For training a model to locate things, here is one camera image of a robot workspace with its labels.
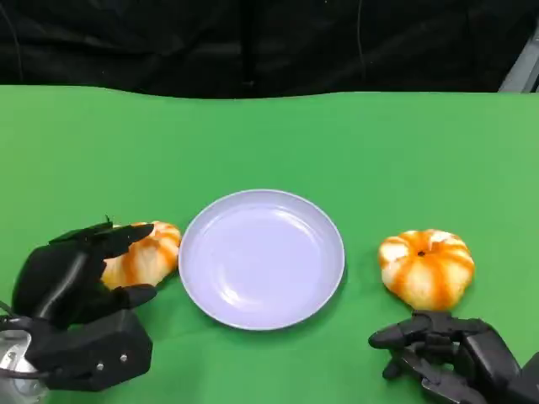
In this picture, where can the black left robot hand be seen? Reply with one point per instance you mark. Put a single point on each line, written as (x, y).
(54, 282)

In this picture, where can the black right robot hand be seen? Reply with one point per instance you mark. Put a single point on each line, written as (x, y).
(480, 357)

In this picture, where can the orange and white bread roll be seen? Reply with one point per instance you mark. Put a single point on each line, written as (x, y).
(156, 256)
(425, 273)

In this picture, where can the lilac plate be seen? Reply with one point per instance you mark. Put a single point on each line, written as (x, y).
(261, 261)

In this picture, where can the green table cloth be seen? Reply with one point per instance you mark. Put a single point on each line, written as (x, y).
(269, 147)

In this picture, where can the black backdrop cloth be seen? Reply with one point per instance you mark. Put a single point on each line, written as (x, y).
(168, 42)

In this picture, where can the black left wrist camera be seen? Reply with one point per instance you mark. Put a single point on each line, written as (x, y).
(105, 349)

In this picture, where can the grey metal frame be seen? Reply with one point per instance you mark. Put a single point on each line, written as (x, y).
(526, 67)

